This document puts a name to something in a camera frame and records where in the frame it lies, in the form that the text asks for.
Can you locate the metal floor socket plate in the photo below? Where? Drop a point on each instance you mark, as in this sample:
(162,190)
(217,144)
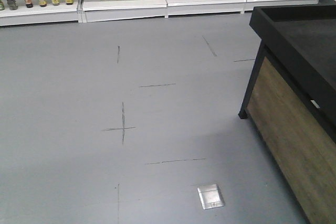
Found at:
(210,196)

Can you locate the black wooden display stand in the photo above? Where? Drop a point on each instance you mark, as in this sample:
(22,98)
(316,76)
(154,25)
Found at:
(290,99)

